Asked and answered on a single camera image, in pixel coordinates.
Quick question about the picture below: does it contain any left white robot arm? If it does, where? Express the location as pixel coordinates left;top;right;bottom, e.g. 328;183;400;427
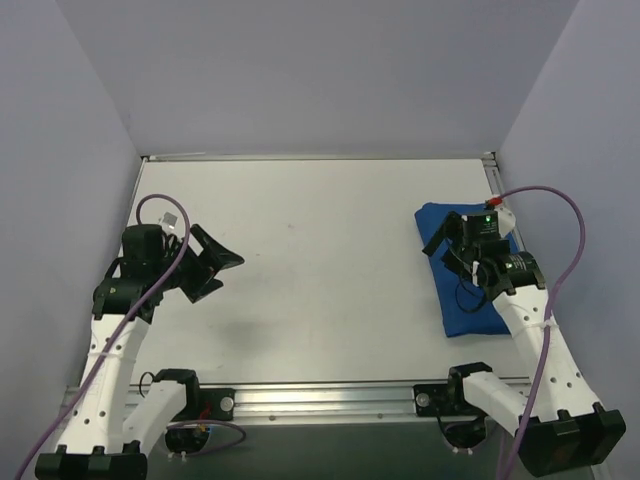
35;224;244;479

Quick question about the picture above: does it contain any blue surgical drape cloth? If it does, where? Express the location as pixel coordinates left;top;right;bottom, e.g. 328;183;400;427
414;202;509;338

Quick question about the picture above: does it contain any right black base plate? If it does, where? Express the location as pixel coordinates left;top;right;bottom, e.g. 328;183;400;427
412;383;482;418

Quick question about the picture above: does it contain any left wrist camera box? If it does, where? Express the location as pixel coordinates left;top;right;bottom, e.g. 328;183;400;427
158;212;178;232

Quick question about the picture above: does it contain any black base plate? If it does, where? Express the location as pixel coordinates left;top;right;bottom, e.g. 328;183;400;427
412;383;482;418
198;387;236;421

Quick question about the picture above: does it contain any aluminium front rail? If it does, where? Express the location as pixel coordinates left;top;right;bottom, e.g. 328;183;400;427
53;382;536;426

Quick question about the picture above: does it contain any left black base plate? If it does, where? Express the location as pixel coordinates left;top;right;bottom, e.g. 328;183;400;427
198;387;236;421

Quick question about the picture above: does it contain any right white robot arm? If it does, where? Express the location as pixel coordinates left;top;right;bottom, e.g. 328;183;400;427
423;210;626;477

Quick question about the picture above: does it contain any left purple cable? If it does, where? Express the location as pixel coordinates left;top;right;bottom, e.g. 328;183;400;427
10;193;191;480

